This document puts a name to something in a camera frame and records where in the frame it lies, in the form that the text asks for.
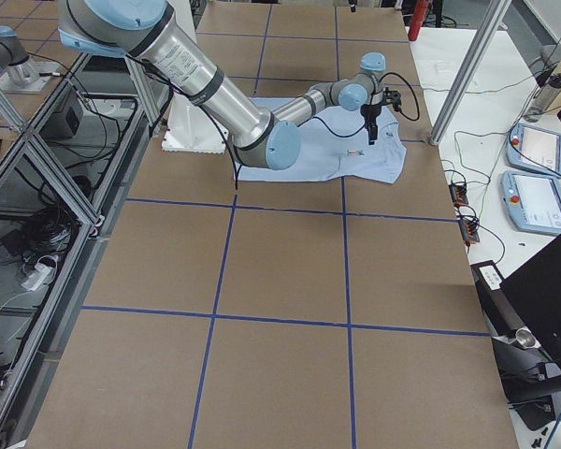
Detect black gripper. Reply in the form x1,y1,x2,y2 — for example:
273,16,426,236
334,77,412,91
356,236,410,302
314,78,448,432
360,88,401,144

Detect light blue t-shirt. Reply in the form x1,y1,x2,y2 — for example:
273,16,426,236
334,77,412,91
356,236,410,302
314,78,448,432
238,107,407,184

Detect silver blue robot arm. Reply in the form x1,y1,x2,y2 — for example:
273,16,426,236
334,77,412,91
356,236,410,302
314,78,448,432
58,0,398,170

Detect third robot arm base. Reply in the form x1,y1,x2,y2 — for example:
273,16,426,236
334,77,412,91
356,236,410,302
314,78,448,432
0,25,61,94

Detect orange black adapter box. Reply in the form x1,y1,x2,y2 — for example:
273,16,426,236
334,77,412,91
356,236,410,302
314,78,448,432
449,182,469,207

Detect red fire extinguisher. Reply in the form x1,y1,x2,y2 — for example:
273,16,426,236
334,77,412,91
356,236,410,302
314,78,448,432
408,0,430,42

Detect upper teach pendant tablet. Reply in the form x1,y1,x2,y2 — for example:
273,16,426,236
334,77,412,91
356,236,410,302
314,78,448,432
506,123,561,178

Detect teach pendant tablet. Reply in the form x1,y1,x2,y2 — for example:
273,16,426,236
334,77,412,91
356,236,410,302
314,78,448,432
506,123,561,178
500,170,561,236

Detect lower teach pendant tablet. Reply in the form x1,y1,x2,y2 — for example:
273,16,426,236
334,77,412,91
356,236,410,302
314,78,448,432
500,170,561,236

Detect clear water bottle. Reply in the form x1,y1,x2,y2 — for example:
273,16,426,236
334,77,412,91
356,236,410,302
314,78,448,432
524,73,561,123

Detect black laptop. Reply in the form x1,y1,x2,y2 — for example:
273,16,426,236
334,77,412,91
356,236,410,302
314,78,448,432
471,234,561,430

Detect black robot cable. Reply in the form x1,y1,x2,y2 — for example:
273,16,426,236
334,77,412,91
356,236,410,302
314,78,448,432
317,71,422,138

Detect aluminium frame post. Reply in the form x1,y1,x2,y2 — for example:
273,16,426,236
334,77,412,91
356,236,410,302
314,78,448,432
429,0,512,146

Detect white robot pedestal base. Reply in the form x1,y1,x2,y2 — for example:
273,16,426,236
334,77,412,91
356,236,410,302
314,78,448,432
161,0,227,155

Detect aluminium frame rack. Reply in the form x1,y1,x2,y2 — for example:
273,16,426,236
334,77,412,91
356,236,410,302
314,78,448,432
0,54,170,448

